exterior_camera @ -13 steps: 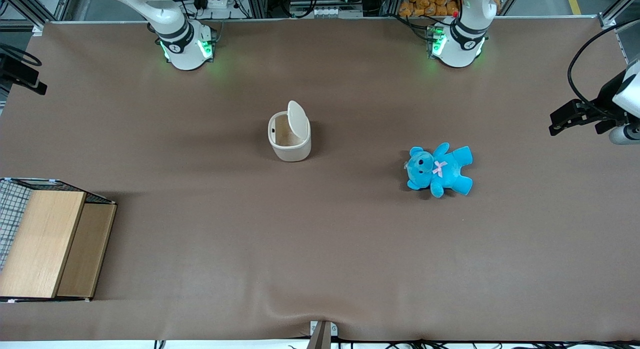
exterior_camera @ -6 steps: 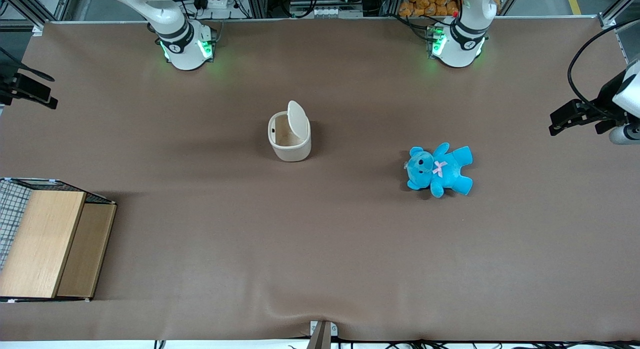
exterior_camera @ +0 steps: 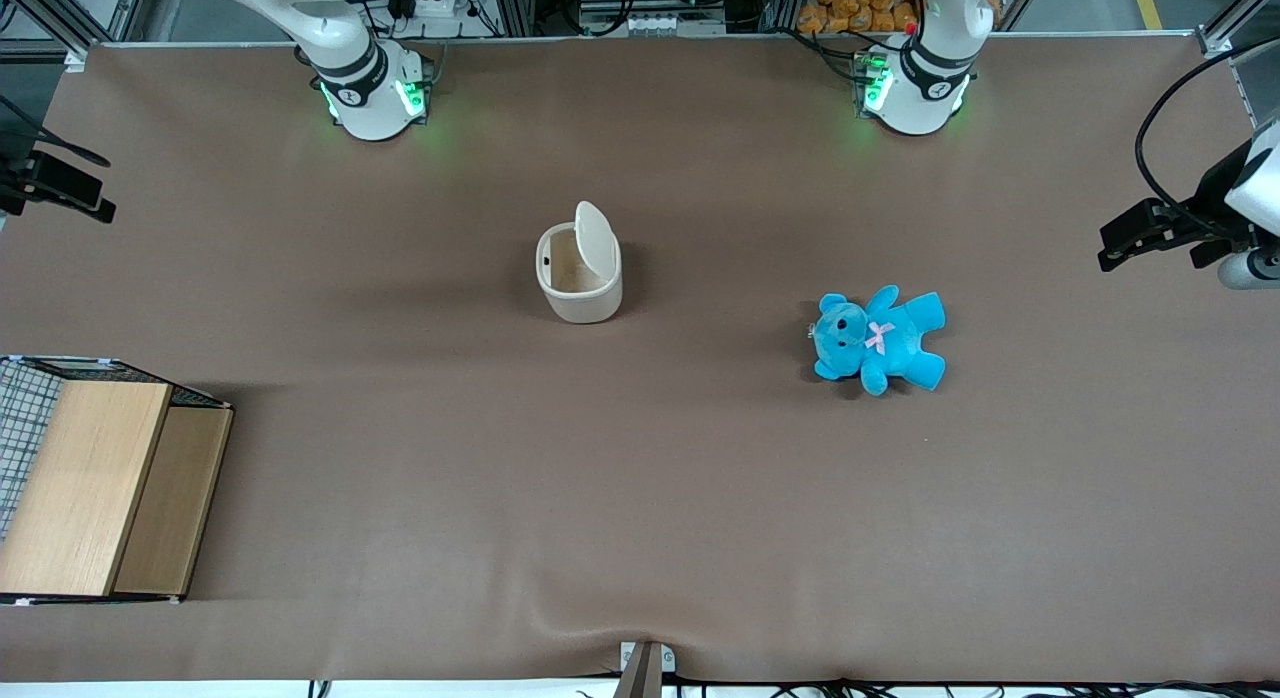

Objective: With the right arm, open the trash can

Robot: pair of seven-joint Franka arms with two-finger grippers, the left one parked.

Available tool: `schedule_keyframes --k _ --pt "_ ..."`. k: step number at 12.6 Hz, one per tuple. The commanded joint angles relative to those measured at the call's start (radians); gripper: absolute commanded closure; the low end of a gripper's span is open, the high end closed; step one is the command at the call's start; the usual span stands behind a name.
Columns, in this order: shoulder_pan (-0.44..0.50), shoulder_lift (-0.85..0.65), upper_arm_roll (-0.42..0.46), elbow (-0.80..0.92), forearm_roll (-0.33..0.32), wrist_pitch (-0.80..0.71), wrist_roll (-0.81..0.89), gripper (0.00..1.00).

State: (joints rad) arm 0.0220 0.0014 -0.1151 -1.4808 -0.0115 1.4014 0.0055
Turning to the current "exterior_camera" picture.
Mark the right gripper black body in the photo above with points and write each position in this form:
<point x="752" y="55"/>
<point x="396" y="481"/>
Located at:
<point x="22" y="182"/>

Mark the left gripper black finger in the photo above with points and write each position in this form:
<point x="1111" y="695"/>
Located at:
<point x="1218" y="251"/>
<point x="1145" y="233"/>

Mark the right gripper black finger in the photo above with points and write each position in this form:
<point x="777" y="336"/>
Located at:
<point x="92" y="211"/>
<point x="68" y="178"/>

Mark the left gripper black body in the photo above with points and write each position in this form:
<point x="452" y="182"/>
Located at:
<point x="1207" y="202"/>

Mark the white flip-lid trash can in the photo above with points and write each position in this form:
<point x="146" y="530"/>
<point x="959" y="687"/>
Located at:
<point x="585" y="303"/>

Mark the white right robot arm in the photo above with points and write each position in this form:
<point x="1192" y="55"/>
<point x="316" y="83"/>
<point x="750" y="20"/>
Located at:
<point x="365" y="98"/>

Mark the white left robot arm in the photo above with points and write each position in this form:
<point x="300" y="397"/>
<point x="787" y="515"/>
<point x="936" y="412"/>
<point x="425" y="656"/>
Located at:
<point x="915" y="93"/>

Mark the wooden shelf box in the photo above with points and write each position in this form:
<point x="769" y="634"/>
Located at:
<point x="90" y="478"/>

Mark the blue teddy bear plush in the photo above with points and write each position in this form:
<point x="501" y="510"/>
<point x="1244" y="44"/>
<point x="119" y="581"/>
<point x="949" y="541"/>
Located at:
<point x="890" y="343"/>

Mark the white power strip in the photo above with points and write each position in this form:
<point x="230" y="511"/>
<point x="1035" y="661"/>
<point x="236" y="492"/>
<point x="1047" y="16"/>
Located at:
<point x="435" y="2"/>

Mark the white terminal block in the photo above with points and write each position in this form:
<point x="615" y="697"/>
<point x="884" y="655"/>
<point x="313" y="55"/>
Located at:
<point x="675" y="23"/>

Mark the brown table mat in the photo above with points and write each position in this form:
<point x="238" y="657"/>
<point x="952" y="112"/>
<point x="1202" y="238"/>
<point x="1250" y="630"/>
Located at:
<point x="640" y="478"/>

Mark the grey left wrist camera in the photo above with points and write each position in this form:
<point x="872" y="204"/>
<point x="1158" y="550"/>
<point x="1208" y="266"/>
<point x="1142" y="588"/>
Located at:
<point x="1248" y="269"/>

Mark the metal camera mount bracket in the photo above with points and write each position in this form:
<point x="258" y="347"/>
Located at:
<point x="647" y="668"/>

